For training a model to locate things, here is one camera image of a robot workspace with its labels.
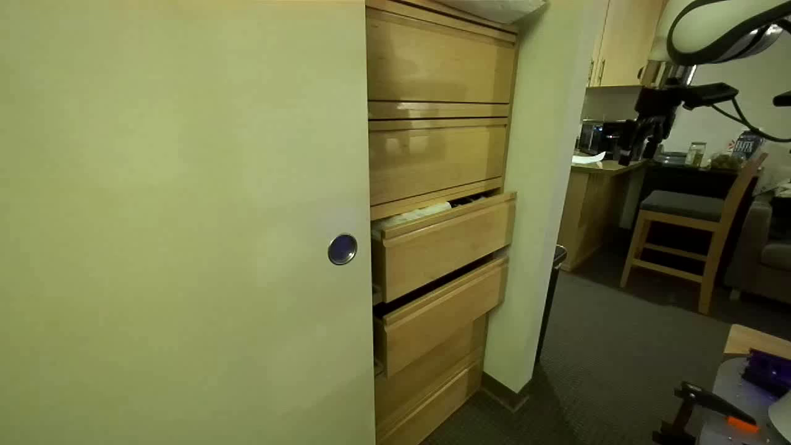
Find black coffee machine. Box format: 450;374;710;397
578;119;634;158

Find white papers on desk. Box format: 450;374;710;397
569;148;612;169

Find grey sofa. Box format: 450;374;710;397
725;192;791;306

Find round grey stool top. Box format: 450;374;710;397
699;357;791;445

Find wooden chair grey cushion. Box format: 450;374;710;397
618;151;770;316

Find wooden drawer slightly ajar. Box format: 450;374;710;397
374;254;509;378

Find small orange tool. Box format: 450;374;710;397
725;412;762;438

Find tall wooden drawer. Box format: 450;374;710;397
366;4;520;106

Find white folded clothes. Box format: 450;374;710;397
382;197;455;233

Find white rounded object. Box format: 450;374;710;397
767;394;791;442

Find lowest wooden drawer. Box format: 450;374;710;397
374;316;489;445

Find wooden drawer holding clothes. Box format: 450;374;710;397
372;190;520;306

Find cream sliding closet door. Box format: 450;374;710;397
0;0;378;445

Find round recessed door pull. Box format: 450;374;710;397
326;233;362;268

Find light wooden board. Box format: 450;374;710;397
722;322;791;364

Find black clamp stand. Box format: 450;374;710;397
654;381;762;445

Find wooden drawer cabinet frame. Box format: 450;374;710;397
364;0;521;445

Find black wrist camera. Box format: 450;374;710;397
679;82;740;108

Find purple block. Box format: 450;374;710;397
741;345;791;397

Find light wooden desk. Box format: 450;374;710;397
558;158;645;272

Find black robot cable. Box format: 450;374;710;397
730;83;791;143

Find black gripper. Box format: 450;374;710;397
625;82;691;164

